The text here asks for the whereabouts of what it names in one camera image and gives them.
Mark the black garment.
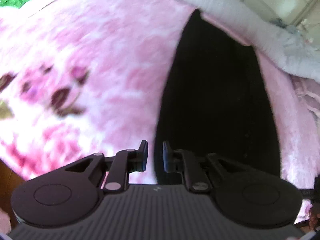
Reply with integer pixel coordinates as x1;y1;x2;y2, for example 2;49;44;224
153;10;281;185

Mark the pink rose plush blanket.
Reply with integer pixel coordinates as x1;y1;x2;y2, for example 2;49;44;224
1;0;319;189

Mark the pink ruffled pillow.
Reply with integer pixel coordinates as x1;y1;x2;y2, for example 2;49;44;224
291;75;319;127

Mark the white striped quilt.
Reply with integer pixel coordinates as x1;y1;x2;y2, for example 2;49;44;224
182;0;319;82

